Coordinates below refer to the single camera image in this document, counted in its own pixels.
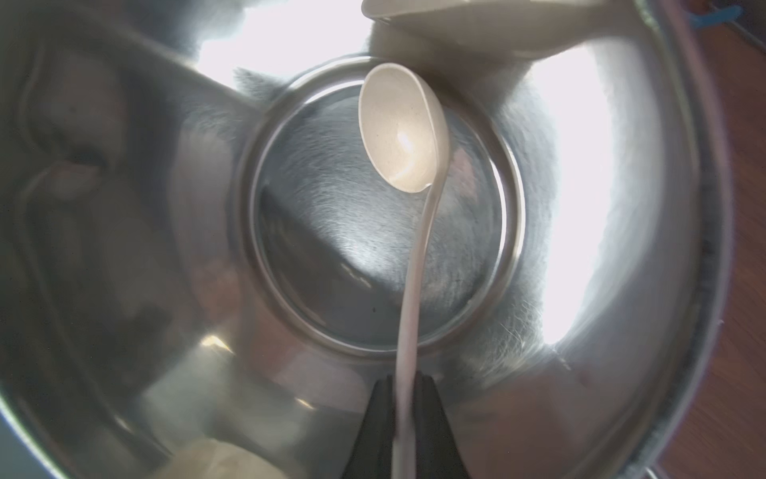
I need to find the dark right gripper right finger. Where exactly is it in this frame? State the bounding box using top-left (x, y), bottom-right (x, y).
top-left (414, 372), bottom-right (470, 479)

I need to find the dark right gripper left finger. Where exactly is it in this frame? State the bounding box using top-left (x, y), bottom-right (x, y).
top-left (341, 375), bottom-right (396, 479)

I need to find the stainless steel pot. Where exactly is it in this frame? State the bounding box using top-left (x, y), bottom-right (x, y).
top-left (1, 1), bottom-right (733, 478)

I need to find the cream plastic ladle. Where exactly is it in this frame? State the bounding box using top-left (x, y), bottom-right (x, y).
top-left (358, 63), bottom-right (452, 478)

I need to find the yellow blue toy rake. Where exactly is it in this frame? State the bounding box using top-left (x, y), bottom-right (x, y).
top-left (686, 5), bottom-right (743, 30)

